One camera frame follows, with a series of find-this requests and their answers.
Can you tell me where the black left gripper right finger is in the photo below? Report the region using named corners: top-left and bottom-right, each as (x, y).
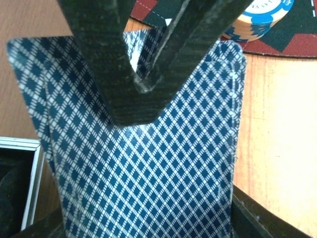
top-left (231, 186), bottom-right (308, 238)

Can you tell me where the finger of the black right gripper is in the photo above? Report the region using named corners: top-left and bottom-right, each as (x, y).
top-left (58, 0), bottom-right (169, 126)
top-left (136, 0), bottom-right (251, 98)

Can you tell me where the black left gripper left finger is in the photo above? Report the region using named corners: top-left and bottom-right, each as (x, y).
top-left (11, 206), bottom-right (66, 238)

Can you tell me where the poker chip stack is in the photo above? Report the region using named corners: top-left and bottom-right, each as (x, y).
top-left (222, 0), bottom-right (294, 43)

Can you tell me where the grey card deck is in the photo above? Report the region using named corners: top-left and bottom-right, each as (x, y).
top-left (7, 37), bottom-right (246, 238)

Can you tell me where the aluminium poker chip case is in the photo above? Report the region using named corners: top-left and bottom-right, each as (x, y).
top-left (0, 136), bottom-right (44, 238)

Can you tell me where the round red black poker mat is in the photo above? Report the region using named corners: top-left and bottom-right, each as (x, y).
top-left (131, 0), bottom-right (317, 58)

